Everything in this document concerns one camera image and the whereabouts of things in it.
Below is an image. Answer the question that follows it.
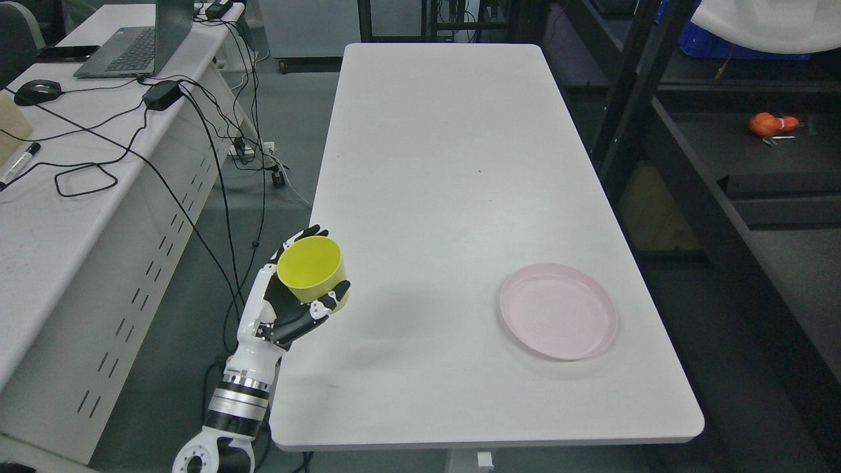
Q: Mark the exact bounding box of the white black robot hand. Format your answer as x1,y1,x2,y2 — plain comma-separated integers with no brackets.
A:
225,225,351,372

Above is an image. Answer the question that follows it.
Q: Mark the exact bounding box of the yellow plastic cup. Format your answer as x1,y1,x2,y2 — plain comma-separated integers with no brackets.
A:
277,236,348,311

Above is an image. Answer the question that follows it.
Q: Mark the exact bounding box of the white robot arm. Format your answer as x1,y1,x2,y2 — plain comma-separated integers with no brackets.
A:
171,367,277,472

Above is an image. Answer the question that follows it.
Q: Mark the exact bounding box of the black metal shelf rack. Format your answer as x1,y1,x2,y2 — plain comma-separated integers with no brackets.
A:
535,1,840,472

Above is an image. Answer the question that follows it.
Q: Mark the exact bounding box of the white power strip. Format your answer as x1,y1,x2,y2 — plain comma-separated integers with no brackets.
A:
228,141,277,160

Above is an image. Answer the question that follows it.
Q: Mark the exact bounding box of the white folding table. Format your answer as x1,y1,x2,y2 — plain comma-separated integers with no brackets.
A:
270,43,705,450

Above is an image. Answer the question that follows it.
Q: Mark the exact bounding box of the white side desk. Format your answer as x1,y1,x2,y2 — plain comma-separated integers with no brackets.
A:
0,3,263,466

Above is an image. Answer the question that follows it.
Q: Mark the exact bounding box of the black power adapter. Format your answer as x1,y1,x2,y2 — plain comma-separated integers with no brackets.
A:
204,0,235,20
143,80,184,111

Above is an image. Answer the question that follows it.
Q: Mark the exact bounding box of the pink plastic plate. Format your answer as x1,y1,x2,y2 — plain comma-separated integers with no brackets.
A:
499,263,618,361

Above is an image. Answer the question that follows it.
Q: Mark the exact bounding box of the black marker pen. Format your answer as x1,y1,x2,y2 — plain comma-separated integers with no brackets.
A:
1,143,41,192

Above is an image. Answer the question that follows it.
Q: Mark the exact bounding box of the grey laptop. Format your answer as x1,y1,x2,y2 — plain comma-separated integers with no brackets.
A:
73,1,193,79

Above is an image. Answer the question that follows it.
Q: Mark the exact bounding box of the black computer mouse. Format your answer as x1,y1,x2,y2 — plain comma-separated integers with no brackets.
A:
13,79,64,106

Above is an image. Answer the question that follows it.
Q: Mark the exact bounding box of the black smartphone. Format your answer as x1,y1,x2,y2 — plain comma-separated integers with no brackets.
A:
34,45,100,64

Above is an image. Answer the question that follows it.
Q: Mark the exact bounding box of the orange toy object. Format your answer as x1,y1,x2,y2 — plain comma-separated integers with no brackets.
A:
748,112,801,138

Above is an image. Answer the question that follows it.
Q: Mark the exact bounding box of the black cable loop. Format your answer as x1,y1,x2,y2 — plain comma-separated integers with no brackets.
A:
0,105,148,198

